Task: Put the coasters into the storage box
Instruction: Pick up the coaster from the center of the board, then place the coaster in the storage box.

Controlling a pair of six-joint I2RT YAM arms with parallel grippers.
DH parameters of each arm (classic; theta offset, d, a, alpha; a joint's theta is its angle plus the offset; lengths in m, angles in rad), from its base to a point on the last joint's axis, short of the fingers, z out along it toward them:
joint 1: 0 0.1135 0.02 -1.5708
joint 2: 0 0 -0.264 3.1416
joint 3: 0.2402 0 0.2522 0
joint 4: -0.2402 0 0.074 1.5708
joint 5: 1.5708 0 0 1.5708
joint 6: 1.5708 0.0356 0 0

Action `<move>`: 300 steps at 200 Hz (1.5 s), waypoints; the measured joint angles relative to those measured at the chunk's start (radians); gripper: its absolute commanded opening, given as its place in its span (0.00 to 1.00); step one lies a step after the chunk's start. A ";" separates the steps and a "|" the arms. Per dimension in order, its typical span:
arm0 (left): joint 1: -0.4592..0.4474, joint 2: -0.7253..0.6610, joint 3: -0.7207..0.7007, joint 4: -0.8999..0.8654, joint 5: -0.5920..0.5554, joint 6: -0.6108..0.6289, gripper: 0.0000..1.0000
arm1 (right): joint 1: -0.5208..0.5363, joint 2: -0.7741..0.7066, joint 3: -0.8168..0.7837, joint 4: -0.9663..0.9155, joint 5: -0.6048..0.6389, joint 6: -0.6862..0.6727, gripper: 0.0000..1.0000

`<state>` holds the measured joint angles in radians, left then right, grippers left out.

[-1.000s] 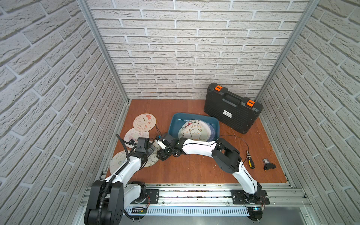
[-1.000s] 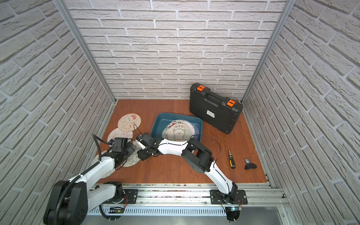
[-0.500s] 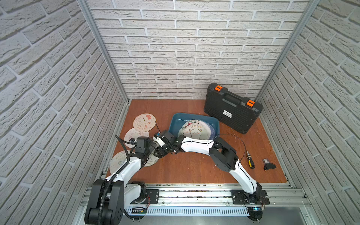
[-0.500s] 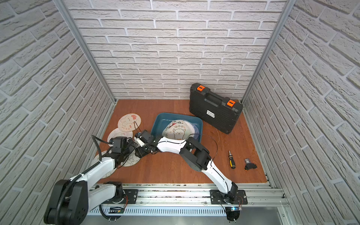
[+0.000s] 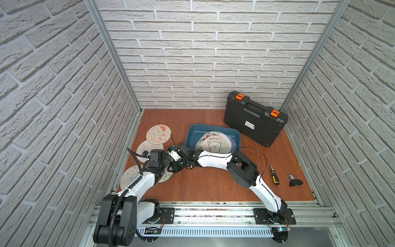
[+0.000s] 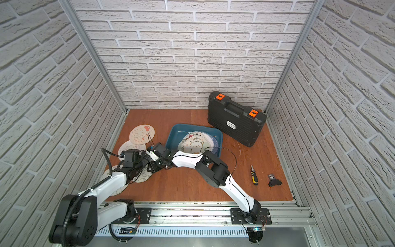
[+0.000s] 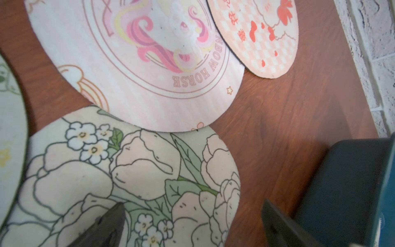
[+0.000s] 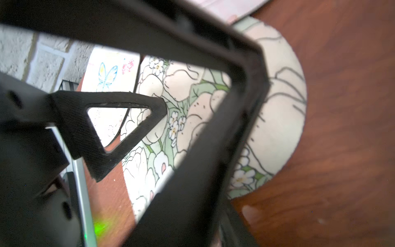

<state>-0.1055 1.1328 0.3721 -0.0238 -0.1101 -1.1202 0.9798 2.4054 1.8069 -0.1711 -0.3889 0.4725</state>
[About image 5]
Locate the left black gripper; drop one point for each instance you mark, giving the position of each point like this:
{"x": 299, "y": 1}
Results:
{"x": 168, "y": 155}

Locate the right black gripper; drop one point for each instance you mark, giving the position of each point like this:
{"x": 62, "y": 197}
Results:
{"x": 175, "y": 169}

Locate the cream line-art coaster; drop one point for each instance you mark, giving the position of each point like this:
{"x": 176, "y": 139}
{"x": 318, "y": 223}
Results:
{"x": 166, "y": 176}

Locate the teal plastic storage box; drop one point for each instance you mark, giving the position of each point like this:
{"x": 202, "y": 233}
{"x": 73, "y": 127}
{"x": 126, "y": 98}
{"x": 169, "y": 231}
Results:
{"x": 196, "y": 131}

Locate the butterfly pastel coaster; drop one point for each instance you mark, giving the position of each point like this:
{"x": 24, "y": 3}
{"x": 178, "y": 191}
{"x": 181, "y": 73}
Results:
{"x": 129, "y": 176}

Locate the white bear flower coaster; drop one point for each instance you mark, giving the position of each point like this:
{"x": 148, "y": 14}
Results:
{"x": 215, "y": 144}

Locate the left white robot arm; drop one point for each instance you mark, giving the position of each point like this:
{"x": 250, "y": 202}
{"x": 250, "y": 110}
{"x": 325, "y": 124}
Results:
{"x": 121, "y": 214}

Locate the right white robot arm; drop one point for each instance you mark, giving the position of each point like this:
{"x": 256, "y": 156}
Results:
{"x": 243, "y": 170}

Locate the pink rainbow unicorn coaster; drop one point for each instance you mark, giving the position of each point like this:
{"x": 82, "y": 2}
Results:
{"x": 146, "y": 146}

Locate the black plastic tool case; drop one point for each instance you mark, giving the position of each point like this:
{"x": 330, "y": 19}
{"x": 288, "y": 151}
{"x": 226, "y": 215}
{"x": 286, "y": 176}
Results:
{"x": 262, "y": 124}

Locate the black yellow screwdriver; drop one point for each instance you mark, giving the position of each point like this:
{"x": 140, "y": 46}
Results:
{"x": 274, "y": 176}

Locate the small black clip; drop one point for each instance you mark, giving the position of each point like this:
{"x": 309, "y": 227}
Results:
{"x": 294, "y": 181}

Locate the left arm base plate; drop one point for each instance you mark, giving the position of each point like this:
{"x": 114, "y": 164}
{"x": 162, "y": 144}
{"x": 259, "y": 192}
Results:
{"x": 165, "y": 216}

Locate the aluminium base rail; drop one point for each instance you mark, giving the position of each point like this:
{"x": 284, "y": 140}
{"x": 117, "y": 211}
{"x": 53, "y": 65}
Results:
{"x": 236, "y": 219}

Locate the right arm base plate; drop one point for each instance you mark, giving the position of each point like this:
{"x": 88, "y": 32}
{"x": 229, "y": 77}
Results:
{"x": 263, "y": 217}

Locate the aluminium corner post left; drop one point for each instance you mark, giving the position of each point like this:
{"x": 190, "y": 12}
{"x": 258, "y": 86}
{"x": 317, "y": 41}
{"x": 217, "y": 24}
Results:
{"x": 102, "y": 28}

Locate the aluminium corner post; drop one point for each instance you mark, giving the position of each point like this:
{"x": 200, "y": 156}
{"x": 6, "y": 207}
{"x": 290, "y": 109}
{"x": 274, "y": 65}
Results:
{"x": 102, "y": 28}
{"x": 329, "y": 28}

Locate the aluminium corner post right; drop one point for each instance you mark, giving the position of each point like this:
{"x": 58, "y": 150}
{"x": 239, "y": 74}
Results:
{"x": 329, "y": 28}

